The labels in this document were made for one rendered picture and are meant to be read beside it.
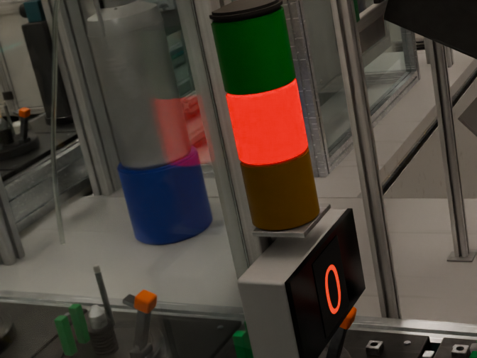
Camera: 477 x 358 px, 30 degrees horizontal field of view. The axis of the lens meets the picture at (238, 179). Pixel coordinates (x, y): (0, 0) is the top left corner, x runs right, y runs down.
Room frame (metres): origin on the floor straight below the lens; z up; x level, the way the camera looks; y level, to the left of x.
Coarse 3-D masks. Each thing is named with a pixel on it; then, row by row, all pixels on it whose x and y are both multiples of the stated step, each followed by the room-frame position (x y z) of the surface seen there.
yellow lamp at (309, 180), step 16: (288, 160) 0.58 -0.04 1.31; (304, 160) 0.58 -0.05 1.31; (256, 176) 0.58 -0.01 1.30; (272, 176) 0.57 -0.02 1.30; (288, 176) 0.57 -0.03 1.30; (304, 176) 0.58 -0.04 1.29; (256, 192) 0.58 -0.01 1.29; (272, 192) 0.57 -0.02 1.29; (288, 192) 0.57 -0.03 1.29; (304, 192) 0.58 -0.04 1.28; (256, 208) 0.58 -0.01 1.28; (272, 208) 0.57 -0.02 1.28; (288, 208) 0.57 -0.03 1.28; (304, 208) 0.57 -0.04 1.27; (256, 224) 0.58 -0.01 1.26; (272, 224) 0.57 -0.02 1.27; (288, 224) 0.57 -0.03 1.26
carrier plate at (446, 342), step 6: (444, 342) 0.85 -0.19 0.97; (450, 342) 0.85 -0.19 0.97; (456, 342) 0.84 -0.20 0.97; (462, 342) 0.84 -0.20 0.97; (468, 342) 0.84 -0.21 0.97; (474, 342) 0.84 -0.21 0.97; (438, 348) 0.84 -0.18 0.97; (444, 348) 0.84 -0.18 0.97; (450, 348) 0.84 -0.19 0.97; (438, 354) 0.83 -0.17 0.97; (444, 354) 0.83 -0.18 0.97; (450, 354) 0.82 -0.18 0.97
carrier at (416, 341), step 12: (348, 336) 0.90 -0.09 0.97; (360, 336) 0.90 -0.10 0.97; (372, 336) 0.89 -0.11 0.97; (384, 336) 0.89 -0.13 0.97; (396, 336) 0.88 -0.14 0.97; (408, 336) 0.88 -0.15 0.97; (420, 336) 0.87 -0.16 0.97; (324, 348) 0.86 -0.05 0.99; (348, 348) 0.88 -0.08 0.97; (360, 348) 0.87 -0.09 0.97; (384, 348) 0.86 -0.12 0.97; (396, 348) 0.86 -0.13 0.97; (408, 348) 0.85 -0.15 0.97; (420, 348) 0.85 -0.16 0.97
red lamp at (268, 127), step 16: (240, 96) 0.58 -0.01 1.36; (256, 96) 0.57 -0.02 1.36; (272, 96) 0.57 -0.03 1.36; (288, 96) 0.58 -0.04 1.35; (240, 112) 0.58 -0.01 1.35; (256, 112) 0.57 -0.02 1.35; (272, 112) 0.57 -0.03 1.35; (288, 112) 0.58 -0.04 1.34; (240, 128) 0.58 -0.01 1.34; (256, 128) 0.57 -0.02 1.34; (272, 128) 0.57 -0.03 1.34; (288, 128) 0.57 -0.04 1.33; (304, 128) 0.59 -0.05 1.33; (240, 144) 0.58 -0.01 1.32; (256, 144) 0.57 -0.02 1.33; (272, 144) 0.57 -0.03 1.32; (288, 144) 0.57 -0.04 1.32; (304, 144) 0.58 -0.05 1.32; (240, 160) 0.59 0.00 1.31; (256, 160) 0.58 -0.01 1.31; (272, 160) 0.57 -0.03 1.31
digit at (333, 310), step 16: (336, 240) 0.60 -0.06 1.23; (320, 256) 0.57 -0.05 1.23; (336, 256) 0.60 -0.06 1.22; (320, 272) 0.57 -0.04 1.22; (336, 272) 0.59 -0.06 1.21; (320, 288) 0.57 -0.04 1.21; (336, 288) 0.59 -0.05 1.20; (320, 304) 0.56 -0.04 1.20; (336, 304) 0.58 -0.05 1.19; (336, 320) 0.58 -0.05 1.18
